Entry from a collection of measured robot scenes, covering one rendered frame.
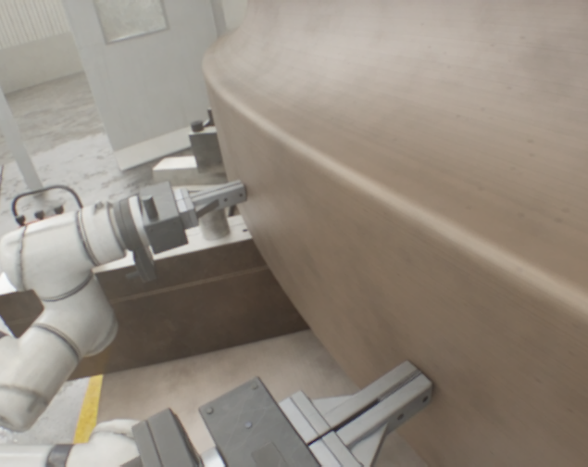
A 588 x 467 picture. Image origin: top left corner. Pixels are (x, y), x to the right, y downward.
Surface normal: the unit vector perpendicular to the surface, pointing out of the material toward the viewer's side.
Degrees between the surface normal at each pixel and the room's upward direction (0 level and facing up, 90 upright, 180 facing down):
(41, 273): 92
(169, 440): 0
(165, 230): 90
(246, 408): 0
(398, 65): 50
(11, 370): 29
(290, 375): 0
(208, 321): 90
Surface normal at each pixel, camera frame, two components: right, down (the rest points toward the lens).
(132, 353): 0.19, 0.51
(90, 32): 0.55, 0.39
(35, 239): 0.13, -0.34
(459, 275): -0.85, 0.38
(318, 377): -0.14, -0.83
